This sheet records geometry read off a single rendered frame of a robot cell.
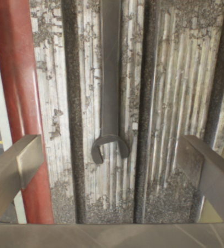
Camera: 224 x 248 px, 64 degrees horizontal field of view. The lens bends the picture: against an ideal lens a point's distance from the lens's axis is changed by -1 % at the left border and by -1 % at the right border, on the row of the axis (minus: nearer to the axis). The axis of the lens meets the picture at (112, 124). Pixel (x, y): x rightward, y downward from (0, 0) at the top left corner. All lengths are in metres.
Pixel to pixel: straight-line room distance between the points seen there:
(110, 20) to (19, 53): 0.14
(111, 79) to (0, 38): 0.16
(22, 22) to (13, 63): 0.06
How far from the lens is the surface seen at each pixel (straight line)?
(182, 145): 0.16
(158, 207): 0.35
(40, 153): 0.17
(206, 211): 0.23
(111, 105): 0.24
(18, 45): 0.30
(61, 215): 0.36
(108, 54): 0.24
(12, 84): 0.30
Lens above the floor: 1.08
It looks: 72 degrees down
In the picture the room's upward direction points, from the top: 177 degrees clockwise
